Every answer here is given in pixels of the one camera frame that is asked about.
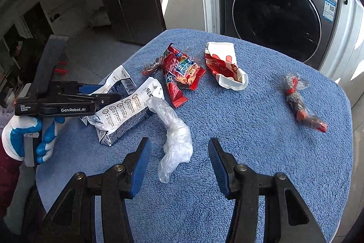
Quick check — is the small dark red clear wrapper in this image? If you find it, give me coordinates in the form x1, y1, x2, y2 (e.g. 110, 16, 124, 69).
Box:
141, 56, 165, 76

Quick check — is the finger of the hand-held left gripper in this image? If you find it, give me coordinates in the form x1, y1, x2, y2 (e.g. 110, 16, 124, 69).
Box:
87, 93, 122, 108
76, 83, 106, 94

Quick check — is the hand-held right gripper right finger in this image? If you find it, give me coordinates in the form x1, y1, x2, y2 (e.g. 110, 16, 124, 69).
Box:
207, 138, 327, 243

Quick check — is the person's left forearm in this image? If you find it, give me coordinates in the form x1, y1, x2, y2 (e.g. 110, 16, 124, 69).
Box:
0, 146, 21, 218

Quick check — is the crushed red white paper cup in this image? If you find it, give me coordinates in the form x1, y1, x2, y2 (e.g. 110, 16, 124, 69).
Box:
205, 42, 249, 90

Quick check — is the person's left hand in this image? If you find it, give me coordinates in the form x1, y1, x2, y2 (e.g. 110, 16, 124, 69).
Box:
1, 115, 59, 164

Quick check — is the clear plastic glove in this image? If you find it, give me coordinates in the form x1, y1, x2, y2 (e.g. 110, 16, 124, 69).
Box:
146, 96, 193, 184

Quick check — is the crumpled clear red wrapper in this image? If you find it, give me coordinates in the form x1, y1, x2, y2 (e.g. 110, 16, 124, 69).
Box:
281, 72, 328, 133

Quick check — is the crushed white drink carton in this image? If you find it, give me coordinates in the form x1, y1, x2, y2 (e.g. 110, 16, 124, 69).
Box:
80, 64, 165, 147

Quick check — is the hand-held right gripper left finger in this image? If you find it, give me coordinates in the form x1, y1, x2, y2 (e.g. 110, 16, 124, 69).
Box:
41, 137, 152, 243

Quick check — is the blue towel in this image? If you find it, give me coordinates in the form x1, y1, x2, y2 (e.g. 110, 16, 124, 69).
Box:
35, 29, 351, 243

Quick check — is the white cabinet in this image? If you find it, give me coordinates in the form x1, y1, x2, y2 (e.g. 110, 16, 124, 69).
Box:
338, 0, 364, 82

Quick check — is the grey washing machine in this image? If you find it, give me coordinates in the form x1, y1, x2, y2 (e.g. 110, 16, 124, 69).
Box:
219, 0, 346, 77

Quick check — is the red snack packet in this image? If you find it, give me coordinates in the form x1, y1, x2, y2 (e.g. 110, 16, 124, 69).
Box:
161, 43, 206, 109

